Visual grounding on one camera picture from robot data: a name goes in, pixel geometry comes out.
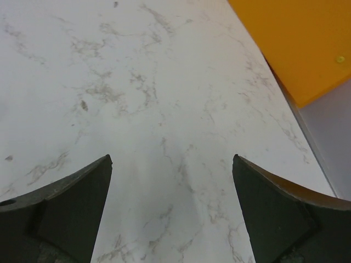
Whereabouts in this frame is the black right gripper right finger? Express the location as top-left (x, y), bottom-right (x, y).
top-left (233, 155), bottom-right (350, 262)

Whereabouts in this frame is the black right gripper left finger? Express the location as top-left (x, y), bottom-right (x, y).
top-left (1, 155), bottom-right (112, 262)

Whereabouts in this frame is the orange folder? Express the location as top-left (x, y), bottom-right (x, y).
top-left (229, 0), bottom-right (350, 107)

